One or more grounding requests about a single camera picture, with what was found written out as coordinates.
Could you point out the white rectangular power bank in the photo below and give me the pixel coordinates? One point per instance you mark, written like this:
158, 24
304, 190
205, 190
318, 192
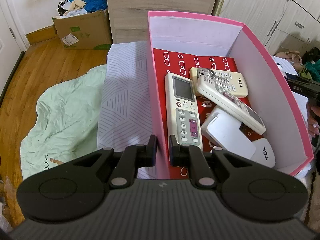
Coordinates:
224, 130

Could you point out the cardboard box with clothes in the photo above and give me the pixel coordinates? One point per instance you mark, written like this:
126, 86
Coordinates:
85, 32

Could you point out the beige TCL remote control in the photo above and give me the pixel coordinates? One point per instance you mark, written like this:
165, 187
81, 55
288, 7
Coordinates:
237, 84

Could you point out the light wooden board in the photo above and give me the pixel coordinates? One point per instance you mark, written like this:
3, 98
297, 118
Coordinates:
129, 20

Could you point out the silver key bunch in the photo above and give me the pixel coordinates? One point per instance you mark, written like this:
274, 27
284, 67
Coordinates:
209, 73

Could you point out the mint green blanket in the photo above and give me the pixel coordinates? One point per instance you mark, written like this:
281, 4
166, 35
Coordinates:
66, 125

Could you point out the pink storage box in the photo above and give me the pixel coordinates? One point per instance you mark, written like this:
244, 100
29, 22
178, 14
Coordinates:
268, 91

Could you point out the beige wardrobe cabinet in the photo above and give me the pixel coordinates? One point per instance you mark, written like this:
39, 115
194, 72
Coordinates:
280, 25

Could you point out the white TCL remote control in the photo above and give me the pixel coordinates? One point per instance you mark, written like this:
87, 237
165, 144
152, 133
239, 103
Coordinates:
264, 153

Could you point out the person's hand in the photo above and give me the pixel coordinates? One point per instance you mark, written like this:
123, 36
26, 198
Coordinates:
313, 124

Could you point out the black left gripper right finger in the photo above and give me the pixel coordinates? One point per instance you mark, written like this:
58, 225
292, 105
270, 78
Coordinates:
191, 157

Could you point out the white door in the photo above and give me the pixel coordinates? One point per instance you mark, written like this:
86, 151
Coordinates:
12, 43

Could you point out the white patterned table cloth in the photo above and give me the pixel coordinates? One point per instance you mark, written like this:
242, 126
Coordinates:
125, 116

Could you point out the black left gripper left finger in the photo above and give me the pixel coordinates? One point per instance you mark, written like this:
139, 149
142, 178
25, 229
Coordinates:
133, 158

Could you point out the cream remote with grey screen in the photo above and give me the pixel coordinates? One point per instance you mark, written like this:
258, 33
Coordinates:
183, 119

